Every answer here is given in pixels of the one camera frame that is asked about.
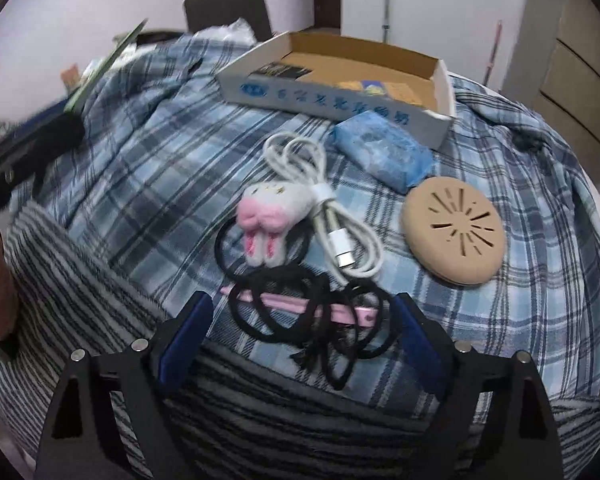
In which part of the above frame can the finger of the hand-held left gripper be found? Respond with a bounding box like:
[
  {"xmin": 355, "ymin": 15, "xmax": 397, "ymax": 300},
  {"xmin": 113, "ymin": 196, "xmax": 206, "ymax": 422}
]
[{"xmin": 10, "ymin": 101, "xmax": 87, "ymax": 173}]

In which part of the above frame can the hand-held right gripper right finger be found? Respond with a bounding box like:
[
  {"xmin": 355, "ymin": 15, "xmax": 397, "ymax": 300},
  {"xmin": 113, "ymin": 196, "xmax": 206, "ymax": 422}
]
[{"xmin": 390, "ymin": 291, "xmax": 566, "ymax": 480}]

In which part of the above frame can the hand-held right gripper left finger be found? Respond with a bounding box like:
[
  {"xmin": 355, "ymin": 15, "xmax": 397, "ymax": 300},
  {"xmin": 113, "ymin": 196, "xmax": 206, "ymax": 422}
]
[{"xmin": 34, "ymin": 291, "xmax": 214, "ymax": 480}]

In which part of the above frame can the bundle of black hair ties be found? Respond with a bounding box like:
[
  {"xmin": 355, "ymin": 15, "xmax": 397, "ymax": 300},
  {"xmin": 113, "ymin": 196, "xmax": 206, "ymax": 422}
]
[{"xmin": 228, "ymin": 264, "xmax": 398, "ymax": 392}]

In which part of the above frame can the white cardboard box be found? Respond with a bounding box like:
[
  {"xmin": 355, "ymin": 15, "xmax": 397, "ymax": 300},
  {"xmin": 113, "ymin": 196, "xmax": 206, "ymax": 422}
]
[{"xmin": 216, "ymin": 30, "xmax": 457, "ymax": 151}]

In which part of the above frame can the green flat board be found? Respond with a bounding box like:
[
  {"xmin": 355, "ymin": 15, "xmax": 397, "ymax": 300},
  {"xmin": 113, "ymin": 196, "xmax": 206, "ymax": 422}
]
[{"xmin": 65, "ymin": 19, "xmax": 149, "ymax": 113}]

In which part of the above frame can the blue plaid shirt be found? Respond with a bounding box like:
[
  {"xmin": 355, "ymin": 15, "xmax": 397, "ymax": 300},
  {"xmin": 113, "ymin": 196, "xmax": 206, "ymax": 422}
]
[{"xmin": 10, "ymin": 30, "xmax": 600, "ymax": 411}]

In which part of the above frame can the beige round perforated case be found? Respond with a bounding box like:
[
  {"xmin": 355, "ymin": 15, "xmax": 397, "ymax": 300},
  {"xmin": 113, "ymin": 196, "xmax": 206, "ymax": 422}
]
[{"xmin": 400, "ymin": 175, "xmax": 507, "ymax": 287}]

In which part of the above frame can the grey striped cloth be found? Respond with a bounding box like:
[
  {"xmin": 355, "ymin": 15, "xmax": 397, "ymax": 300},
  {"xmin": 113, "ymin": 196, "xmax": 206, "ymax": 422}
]
[{"xmin": 0, "ymin": 205, "xmax": 600, "ymax": 480}]

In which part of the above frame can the blue tissue packet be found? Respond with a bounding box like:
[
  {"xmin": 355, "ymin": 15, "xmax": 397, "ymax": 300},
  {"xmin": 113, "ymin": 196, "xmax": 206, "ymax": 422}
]
[{"xmin": 330, "ymin": 112, "xmax": 436, "ymax": 193}]

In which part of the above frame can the clear plastic bag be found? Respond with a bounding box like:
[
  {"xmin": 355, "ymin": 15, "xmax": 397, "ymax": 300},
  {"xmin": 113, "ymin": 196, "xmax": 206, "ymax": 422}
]
[{"xmin": 200, "ymin": 17, "xmax": 258, "ymax": 46}]

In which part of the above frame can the black chair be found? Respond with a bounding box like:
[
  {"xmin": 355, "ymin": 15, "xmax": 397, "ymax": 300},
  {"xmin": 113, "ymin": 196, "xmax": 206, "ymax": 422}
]
[{"xmin": 183, "ymin": 0, "xmax": 273, "ymax": 43}]

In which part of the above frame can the dark flat packet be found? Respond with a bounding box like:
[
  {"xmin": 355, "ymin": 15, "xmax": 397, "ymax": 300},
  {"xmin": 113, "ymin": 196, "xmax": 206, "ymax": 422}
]
[{"xmin": 255, "ymin": 61, "xmax": 311, "ymax": 82}]

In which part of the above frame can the yellow blue flat packet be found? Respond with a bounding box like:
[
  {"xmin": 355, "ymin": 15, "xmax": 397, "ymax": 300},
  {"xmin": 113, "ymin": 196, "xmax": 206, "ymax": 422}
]
[{"xmin": 337, "ymin": 78, "xmax": 423, "ymax": 106}]

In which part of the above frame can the red stick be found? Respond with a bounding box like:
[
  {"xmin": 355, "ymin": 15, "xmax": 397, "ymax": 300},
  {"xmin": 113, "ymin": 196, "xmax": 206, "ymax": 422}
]
[{"xmin": 482, "ymin": 20, "xmax": 503, "ymax": 86}]

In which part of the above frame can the wooden cabinet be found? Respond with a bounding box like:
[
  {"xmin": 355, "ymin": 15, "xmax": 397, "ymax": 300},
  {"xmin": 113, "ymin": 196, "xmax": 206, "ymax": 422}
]
[{"xmin": 505, "ymin": 0, "xmax": 600, "ymax": 161}]

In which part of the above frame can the white charging cable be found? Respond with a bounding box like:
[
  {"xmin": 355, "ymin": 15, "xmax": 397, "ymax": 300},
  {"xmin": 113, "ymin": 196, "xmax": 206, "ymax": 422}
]
[{"xmin": 263, "ymin": 131, "xmax": 385, "ymax": 280}]

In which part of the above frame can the white pink bunny hair tie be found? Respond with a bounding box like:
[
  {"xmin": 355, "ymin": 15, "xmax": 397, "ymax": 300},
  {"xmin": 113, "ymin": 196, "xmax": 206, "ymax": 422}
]
[{"xmin": 215, "ymin": 183, "xmax": 315, "ymax": 273}]

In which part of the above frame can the grey wall pipe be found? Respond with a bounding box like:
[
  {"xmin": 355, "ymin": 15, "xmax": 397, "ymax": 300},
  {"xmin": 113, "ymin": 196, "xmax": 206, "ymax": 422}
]
[{"xmin": 380, "ymin": 0, "xmax": 394, "ymax": 43}]

